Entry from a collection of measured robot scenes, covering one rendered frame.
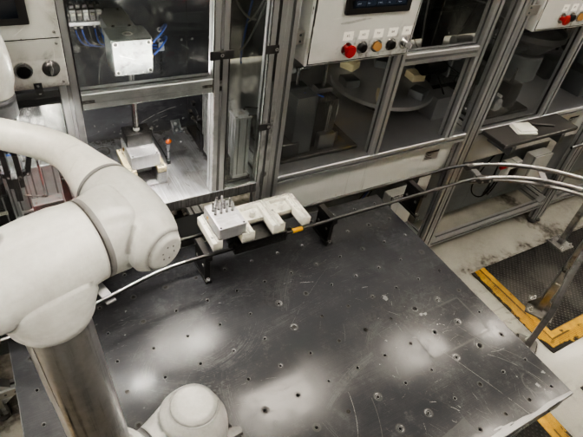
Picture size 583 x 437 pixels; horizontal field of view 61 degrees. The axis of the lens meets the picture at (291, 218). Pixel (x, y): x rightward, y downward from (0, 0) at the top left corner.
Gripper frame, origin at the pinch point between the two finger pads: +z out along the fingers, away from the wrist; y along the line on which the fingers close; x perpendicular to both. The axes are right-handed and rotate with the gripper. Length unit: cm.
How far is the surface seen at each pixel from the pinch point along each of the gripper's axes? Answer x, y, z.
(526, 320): 26, -222, 110
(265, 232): 3, -70, 31
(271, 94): -17, -75, -11
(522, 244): -22, -265, 110
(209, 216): -1, -51, 22
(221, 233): 6, -53, 23
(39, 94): -6.6, -9.1, -21.8
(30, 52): -9.1, -9.0, -31.1
